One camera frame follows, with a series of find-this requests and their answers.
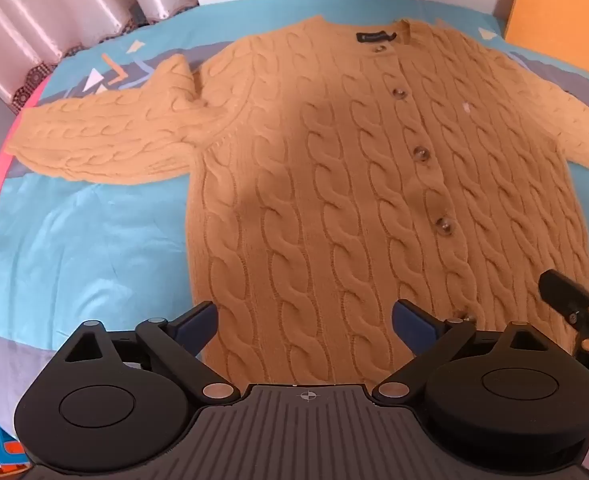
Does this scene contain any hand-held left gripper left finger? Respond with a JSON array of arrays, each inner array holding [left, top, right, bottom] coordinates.
[[64, 301, 240, 406]]

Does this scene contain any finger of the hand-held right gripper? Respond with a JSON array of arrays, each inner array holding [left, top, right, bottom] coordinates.
[[539, 270, 589, 366]]

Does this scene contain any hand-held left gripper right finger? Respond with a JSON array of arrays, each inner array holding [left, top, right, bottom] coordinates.
[[371, 299, 550, 406]]

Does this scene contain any mustard cable-knit cardigan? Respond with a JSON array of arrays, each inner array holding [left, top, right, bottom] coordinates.
[[5, 16, 589, 386]]

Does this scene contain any blue and grey bed sheet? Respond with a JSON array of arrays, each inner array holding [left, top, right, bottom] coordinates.
[[0, 0, 589, 461]]

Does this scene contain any white pleated curtain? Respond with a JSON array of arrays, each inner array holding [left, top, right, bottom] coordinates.
[[0, 0, 198, 116]]

